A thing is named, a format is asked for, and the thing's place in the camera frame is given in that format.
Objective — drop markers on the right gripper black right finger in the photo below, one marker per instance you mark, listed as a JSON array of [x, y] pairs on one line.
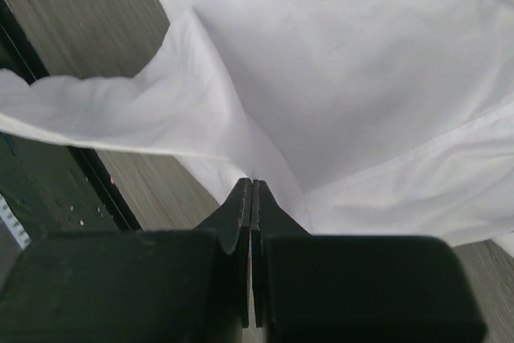
[[355, 288]]

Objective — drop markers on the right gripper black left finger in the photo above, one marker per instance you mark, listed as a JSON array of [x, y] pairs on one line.
[[129, 286]]

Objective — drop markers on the white long sleeve shirt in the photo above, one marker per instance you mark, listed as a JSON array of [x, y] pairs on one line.
[[372, 117]]

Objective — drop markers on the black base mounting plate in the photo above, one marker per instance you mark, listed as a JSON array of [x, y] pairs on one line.
[[52, 188]]

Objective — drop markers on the slotted grey cable duct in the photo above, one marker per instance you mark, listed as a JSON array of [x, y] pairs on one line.
[[12, 224]]

